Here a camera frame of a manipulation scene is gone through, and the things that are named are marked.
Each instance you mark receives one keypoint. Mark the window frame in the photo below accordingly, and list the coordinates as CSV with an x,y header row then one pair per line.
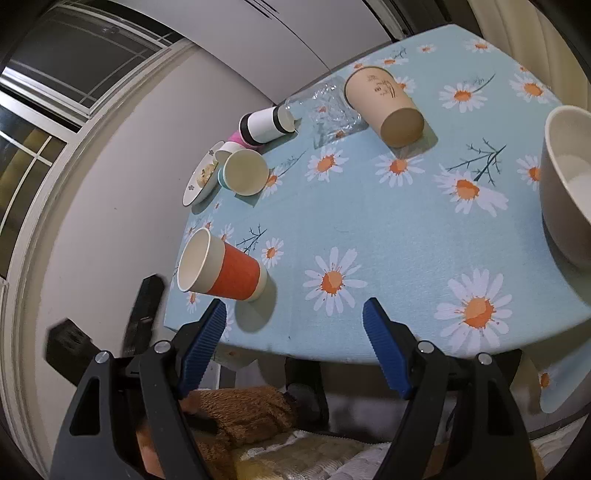
x,y
55,129

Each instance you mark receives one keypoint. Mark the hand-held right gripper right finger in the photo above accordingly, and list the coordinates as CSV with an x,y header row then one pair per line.
x,y
384,344

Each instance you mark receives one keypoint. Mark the white and black bottle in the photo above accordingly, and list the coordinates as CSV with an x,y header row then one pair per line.
x,y
265,124

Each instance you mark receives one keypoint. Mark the brown plush toy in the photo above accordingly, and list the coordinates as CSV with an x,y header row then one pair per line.
x,y
244,410

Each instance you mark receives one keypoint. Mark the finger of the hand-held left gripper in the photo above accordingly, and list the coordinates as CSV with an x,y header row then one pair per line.
x,y
144,304

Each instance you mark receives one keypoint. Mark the daisy print tablecloth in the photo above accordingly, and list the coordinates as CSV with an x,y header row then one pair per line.
x,y
369,230

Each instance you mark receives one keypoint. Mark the pink cup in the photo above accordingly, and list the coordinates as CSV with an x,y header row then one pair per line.
x,y
238,138

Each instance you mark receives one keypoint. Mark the beige bowl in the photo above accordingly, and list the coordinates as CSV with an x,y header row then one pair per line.
x,y
565,184

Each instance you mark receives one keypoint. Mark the white floral plate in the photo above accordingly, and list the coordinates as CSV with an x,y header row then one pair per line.
x,y
198,182

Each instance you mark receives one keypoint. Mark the teal and white paper cup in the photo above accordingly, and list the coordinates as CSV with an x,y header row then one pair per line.
x,y
242,173

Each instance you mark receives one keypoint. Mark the orange paper cup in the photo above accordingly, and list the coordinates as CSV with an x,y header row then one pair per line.
x,y
226,272

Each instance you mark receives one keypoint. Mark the beige cup with plant print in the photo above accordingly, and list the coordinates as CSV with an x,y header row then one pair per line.
x,y
378,99

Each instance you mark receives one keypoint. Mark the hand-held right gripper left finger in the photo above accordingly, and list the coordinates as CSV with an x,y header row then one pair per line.
x,y
203,344

